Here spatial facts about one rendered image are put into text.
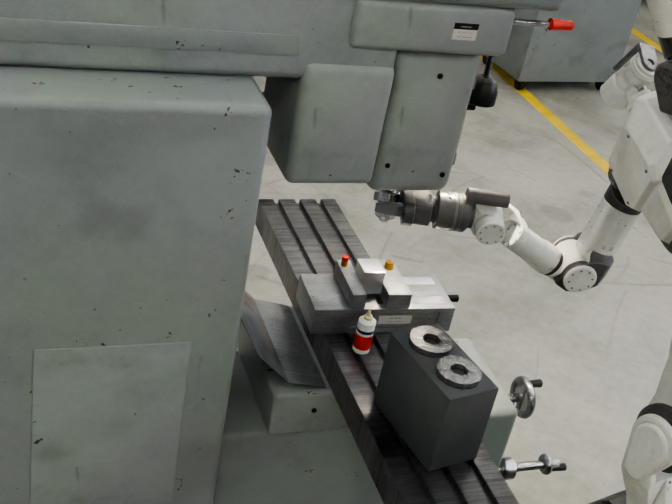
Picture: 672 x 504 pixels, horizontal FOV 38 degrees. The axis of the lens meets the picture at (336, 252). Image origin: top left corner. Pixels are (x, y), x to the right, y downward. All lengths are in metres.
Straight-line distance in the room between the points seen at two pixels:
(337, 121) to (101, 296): 0.56
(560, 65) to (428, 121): 4.84
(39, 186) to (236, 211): 0.35
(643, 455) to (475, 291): 2.33
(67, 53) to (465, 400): 0.96
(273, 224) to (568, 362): 1.79
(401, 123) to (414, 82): 0.09
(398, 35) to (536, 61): 4.84
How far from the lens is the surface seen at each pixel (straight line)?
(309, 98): 1.89
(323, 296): 2.29
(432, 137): 2.05
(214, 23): 1.80
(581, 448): 3.71
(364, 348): 2.24
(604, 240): 2.32
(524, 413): 2.76
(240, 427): 2.30
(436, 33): 1.93
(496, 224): 2.19
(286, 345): 2.33
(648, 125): 1.95
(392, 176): 2.06
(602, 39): 6.96
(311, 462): 2.41
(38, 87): 1.72
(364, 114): 1.94
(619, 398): 4.03
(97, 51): 1.79
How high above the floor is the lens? 2.25
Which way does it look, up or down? 31 degrees down
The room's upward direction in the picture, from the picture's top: 12 degrees clockwise
